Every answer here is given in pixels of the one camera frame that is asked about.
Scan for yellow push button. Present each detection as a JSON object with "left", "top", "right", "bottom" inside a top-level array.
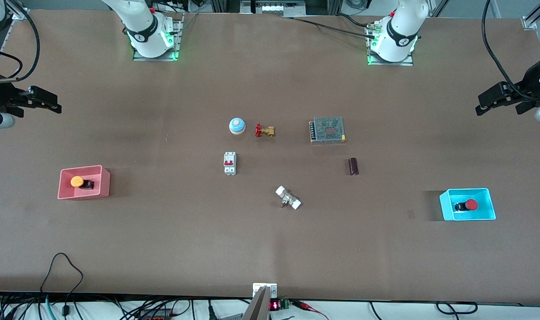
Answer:
[{"left": 70, "top": 176, "right": 95, "bottom": 191}]

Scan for pink plastic bin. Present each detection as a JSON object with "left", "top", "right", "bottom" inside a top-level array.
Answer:
[{"left": 57, "top": 165, "right": 111, "bottom": 201}]

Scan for cyan plastic bin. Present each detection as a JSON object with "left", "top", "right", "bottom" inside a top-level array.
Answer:
[{"left": 439, "top": 188, "right": 496, "bottom": 222}]

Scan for metal mesh power supply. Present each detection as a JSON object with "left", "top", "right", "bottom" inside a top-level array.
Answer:
[{"left": 308, "top": 116, "right": 347, "bottom": 145}]

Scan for white circuit breaker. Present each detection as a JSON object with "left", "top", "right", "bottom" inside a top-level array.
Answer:
[{"left": 223, "top": 151, "right": 237, "bottom": 176}]

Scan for metal fitting white caps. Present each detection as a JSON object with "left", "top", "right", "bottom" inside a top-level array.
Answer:
[{"left": 275, "top": 185, "right": 302, "bottom": 210}]

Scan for white power strip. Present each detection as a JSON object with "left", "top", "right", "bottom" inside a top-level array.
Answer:
[{"left": 240, "top": 0, "right": 307, "bottom": 17}]

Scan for red clip lead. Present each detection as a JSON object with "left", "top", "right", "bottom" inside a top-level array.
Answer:
[{"left": 292, "top": 300, "right": 329, "bottom": 320}]

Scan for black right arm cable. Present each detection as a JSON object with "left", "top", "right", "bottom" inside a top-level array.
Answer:
[{"left": 0, "top": 4, "right": 40, "bottom": 82}]

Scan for aluminium frame profile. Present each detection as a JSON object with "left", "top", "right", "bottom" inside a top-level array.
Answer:
[
  {"left": 3, "top": 0, "right": 29, "bottom": 21},
  {"left": 522, "top": 0, "right": 540, "bottom": 31}
]

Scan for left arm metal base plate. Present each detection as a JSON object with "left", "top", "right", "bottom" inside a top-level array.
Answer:
[{"left": 367, "top": 23, "right": 414, "bottom": 67}]

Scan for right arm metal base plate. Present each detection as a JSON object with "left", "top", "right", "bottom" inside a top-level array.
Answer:
[{"left": 132, "top": 12, "right": 184, "bottom": 62}]

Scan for black looped cable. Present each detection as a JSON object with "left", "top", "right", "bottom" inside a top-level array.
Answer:
[{"left": 40, "top": 252, "right": 84, "bottom": 317}]

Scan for black cable to base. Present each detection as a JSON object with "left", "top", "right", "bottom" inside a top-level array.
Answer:
[{"left": 284, "top": 12, "right": 379, "bottom": 40}]

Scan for teal cable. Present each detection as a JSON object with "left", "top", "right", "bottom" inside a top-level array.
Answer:
[{"left": 44, "top": 295, "right": 58, "bottom": 320}]

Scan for black coiled cable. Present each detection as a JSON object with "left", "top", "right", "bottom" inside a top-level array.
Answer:
[{"left": 436, "top": 301, "right": 478, "bottom": 315}]

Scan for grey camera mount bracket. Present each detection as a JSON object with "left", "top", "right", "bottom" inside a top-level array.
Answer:
[{"left": 242, "top": 283, "right": 278, "bottom": 320}]

